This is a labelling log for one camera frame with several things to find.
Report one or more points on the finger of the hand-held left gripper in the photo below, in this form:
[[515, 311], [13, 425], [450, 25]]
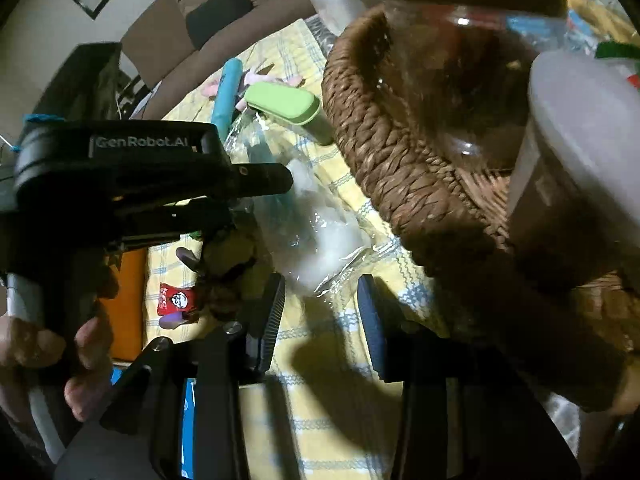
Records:
[[262, 179], [200, 219]]

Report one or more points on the woven wicker basket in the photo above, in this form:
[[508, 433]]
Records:
[[400, 170]]

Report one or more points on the person's left hand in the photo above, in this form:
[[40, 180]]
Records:
[[90, 345]]

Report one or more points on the teal tube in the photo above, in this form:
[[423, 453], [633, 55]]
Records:
[[227, 95]]

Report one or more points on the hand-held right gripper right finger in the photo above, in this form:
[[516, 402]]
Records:
[[370, 320]]

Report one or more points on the clear plastic bag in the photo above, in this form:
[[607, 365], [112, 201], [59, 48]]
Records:
[[320, 230]]

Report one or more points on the red sauce sachet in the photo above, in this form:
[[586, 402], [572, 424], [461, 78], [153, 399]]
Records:
[[175, 300]]

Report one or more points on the white plastic bottle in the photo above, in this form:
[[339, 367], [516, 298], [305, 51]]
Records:
[[330, 0]]

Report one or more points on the purple carabiner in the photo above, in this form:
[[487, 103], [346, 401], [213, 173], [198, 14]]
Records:
[[187, 258]]

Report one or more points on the green glasses case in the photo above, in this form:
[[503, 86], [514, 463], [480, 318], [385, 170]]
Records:
[[285, 102]]

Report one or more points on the blue packet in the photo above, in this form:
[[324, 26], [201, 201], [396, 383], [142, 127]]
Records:
[[188, 405]]

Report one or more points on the orange cardboard box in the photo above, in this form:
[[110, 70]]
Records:
[[127, 305]]

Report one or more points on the translucent white plastic container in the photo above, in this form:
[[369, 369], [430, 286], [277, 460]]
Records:
[[575, 160]]

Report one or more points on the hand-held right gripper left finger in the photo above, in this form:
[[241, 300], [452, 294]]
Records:
[[272, 310]]

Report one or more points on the glass jar with cork lid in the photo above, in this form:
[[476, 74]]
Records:
[[450, 85]]

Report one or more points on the brown sofa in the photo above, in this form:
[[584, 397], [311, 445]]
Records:
[[160, 25]]

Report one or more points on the black cushion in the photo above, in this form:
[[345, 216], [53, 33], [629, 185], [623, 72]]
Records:
[[215, 15]]

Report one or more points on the brown plush toy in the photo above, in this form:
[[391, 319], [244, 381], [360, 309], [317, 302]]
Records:
[[225, 270]]

